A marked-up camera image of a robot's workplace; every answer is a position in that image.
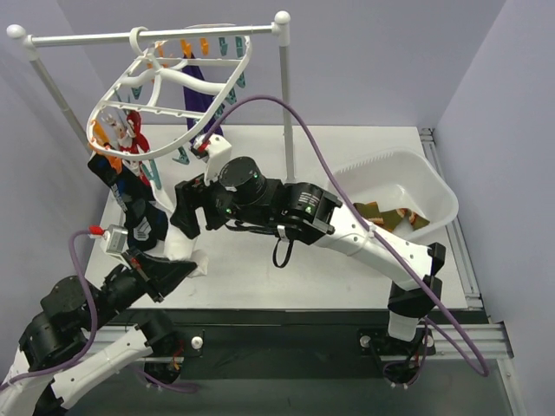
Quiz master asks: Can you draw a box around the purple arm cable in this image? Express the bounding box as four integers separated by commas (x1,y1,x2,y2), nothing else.
0,224,200,393
203,94,490,377

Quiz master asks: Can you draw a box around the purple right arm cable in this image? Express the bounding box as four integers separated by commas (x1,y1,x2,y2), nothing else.
203,94,490,377

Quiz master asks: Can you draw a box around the white plastic basket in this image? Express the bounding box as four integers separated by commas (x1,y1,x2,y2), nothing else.
333,147,459,242

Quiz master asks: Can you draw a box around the red santa sock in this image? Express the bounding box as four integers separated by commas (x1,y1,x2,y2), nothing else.
114,110,151,174

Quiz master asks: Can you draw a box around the white sock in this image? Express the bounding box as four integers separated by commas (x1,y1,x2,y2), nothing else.
149,181,209,278

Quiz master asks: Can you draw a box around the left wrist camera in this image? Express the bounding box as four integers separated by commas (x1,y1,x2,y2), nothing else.
100,224,127,257

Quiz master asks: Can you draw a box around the teal clothespin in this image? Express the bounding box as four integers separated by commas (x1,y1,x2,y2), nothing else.
173,153,190,165
140,159,163,191

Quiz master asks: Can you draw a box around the olive striped sock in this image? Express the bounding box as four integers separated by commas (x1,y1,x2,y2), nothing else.
381,208,430,231
354,202,386,226

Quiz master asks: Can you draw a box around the white round sock hanger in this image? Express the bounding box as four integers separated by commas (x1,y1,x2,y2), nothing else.
86,26,252,161

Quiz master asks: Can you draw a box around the purple sock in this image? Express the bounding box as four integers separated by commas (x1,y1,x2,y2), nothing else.
181,65,223,135

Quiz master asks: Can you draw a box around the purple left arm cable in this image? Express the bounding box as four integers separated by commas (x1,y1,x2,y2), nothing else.
0,224,200,393

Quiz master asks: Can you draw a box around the white drying rack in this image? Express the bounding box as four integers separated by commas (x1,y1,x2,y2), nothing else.
6,10,295,181

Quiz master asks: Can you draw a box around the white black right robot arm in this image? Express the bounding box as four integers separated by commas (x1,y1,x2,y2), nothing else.
170,157,446,354

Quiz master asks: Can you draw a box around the black blue patterned sock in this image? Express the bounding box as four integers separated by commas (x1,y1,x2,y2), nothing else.
88,153,168,251

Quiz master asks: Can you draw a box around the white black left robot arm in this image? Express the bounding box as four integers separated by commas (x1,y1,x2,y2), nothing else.
1,249,197,415

